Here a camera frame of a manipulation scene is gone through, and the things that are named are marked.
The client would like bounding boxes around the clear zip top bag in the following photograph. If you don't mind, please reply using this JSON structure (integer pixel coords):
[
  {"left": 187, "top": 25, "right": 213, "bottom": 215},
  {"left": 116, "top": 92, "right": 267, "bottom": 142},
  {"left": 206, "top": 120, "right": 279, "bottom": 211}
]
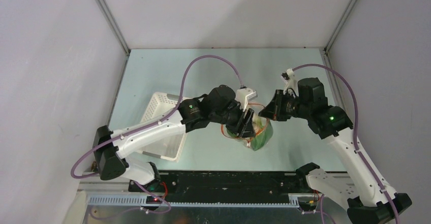
[{"left": 221, "top": 103, "right": 273, "bottom": 151}]

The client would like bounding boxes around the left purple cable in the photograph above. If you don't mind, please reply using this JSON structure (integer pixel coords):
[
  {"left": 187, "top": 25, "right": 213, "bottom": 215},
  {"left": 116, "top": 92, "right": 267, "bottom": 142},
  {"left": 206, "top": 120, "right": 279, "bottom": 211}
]
[{"left": 70, "top": 54, "right": 245, "bottom": 180}]

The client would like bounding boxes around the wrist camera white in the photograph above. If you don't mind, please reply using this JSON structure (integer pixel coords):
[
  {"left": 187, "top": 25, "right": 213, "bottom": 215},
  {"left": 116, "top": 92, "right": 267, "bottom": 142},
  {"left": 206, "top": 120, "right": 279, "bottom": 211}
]
[
  {"left": 281, "top": 68, "right": 298, "bottom": 94},
  {"left": 235, "top": 87, "right": 258, "bottom": 111}
]

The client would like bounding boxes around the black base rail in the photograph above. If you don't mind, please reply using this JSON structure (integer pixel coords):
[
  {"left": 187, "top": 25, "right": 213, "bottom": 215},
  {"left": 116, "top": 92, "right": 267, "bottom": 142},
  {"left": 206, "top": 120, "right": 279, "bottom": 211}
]
[{"left": 147, "top": 170, "right": 314, "bottom": 204}]

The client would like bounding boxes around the green bok choy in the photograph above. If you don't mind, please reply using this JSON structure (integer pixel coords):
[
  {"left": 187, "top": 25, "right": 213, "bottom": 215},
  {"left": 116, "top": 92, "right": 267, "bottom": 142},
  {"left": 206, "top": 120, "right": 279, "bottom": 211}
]
[{"left": 246, "top": 115, "right": 273, "bottom": 151}]

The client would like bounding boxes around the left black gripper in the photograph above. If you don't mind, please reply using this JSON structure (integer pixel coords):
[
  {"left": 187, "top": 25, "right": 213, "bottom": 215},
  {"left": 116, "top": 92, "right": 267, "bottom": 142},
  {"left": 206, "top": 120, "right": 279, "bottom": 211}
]
[{"left": 210, "top": 99, "right": 256, "bottom": 139}]

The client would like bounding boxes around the white perforated plastic basket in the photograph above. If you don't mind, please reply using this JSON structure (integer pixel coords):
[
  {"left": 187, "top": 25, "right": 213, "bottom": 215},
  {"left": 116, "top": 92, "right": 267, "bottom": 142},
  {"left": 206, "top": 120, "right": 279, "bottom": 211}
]
[{"left": 136, "top": 91, "right": 189, "bottom": 162}]

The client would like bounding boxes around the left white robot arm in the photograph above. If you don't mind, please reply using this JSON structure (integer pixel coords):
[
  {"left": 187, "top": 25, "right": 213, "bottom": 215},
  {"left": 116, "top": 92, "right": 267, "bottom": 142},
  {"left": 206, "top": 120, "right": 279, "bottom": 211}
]
[{"left": 94, "top": 85, "right": 257, "bottom": 192}]

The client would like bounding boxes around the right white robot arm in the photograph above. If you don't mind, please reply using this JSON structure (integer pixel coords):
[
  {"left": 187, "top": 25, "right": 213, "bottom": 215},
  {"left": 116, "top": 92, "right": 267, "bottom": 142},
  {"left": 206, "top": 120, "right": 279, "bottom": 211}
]
[{"left": 259, "top": 78, "right": 412, "bottom": 223}]

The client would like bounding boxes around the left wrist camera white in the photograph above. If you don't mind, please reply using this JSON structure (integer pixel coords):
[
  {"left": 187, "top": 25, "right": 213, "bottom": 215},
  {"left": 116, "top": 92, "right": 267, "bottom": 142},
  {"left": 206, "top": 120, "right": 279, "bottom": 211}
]
[{"left": 235, "top": 87, "right": 258, "bottom": 111}]

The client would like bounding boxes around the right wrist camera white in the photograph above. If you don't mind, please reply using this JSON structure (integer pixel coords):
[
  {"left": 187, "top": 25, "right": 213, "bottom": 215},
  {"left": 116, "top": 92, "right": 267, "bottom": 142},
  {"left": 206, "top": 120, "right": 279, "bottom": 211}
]
[{"left": 281, "top": 68, "right": 298, "bottom": 94}]

